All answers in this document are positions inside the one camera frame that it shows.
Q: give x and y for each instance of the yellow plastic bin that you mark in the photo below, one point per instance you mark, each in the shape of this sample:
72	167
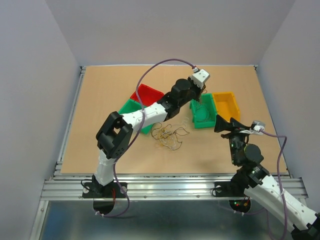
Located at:
226	105

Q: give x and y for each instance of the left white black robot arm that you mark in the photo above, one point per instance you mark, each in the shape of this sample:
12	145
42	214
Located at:
114	135

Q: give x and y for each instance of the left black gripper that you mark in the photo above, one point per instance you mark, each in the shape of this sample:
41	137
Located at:
198	89

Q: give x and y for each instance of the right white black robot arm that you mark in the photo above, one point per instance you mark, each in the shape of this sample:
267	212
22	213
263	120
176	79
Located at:
254	181

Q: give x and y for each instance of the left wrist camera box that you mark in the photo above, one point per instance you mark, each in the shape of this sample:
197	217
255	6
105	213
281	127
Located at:
200	76

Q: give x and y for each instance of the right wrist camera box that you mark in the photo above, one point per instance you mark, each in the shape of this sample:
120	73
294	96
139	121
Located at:
256	128

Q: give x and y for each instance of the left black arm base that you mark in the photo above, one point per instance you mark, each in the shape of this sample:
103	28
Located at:
92	189

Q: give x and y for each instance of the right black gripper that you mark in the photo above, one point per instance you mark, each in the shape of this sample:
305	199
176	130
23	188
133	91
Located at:
221	124

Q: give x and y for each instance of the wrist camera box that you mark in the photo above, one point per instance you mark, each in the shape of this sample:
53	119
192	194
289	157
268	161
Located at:
256	128
200	76

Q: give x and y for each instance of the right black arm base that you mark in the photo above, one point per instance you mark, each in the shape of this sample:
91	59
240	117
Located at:
233	188

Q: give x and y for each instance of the aluminium frame rail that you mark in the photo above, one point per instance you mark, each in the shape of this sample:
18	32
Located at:
163	175

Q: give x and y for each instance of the red plastic bin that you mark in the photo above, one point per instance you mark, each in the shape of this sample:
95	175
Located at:
149	95

